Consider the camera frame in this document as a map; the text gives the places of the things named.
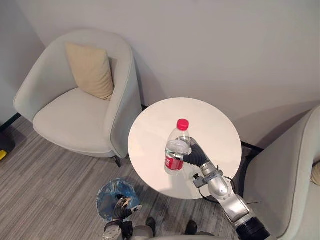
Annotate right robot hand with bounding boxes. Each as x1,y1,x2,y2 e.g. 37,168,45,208
173,136,211,167

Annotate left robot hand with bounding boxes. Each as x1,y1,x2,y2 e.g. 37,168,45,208
112,196,143,220

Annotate small bin with blue bag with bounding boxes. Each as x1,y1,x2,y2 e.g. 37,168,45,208
95,176,141,222

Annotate clear bottle with red cap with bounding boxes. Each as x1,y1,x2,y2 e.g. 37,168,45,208
163,118,193,176

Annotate round white tea table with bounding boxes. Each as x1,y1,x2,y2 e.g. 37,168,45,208
127,97,243,200

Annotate robot body and feet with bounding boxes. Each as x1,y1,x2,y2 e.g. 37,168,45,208
122,216,236,240

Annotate grey armchair with cushion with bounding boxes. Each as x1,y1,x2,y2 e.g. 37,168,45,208
13,29,143,168

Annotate beige cushion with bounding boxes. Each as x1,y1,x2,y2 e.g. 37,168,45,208
64,41,115,101
309,159,320,186

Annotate black and yellow object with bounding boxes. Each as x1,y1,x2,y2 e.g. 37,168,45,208
0,131,16,162

